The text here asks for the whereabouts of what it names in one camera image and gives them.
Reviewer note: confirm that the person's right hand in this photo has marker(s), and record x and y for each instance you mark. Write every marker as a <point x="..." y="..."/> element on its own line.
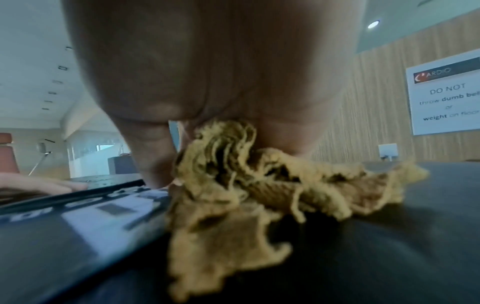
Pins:
<point x="210" y="59"/>

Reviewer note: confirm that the person's left hand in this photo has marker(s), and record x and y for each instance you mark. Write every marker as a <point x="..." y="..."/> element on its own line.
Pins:
<point x="37" y="184"/>

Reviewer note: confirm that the brown cleaning cloth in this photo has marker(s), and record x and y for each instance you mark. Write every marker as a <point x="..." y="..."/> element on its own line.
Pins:
<point x="225" y="237"/>

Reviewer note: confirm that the black white print bench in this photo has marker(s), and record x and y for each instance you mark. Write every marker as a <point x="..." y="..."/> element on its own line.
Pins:
<point x="375" y="252"/>

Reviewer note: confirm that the thin grey metal stand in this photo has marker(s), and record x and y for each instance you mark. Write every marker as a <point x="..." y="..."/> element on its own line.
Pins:
<point x="39" y="157"/>

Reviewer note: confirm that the orange padded panel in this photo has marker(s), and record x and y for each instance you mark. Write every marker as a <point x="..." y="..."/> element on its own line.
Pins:
<point x="7" y="154"/>

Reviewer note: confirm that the dark grey box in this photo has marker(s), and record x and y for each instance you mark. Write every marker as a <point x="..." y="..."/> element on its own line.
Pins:
<point x="122" y="164"/>

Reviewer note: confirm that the row of square ceiling lights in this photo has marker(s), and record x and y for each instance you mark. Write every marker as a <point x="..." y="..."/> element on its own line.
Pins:
<point x="62" y="68"/>

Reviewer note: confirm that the round lit ceiling light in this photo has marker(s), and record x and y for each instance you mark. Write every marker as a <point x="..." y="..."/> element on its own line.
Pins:
<point x="373" y="24"/>

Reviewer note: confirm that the white notice sheet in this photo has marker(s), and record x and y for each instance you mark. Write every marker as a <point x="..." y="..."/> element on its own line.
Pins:
<point x="442" y="118"/>

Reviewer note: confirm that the white wall socket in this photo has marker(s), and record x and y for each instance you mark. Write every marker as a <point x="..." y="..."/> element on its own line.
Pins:
<point x="388" y="151"/>

